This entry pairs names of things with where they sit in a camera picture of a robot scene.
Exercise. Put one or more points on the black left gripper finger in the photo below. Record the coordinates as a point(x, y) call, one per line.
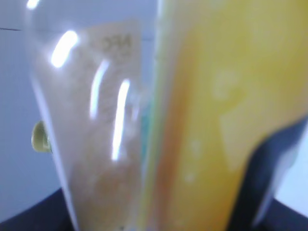
point(265, 171)

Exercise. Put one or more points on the NFC orange juice bottle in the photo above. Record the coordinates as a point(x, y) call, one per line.
point(153, 108)

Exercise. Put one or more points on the black mug white interior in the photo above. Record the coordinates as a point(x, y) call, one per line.
point(51, 215)

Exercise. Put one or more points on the green soda bottle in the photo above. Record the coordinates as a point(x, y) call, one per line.
point(39, 139)

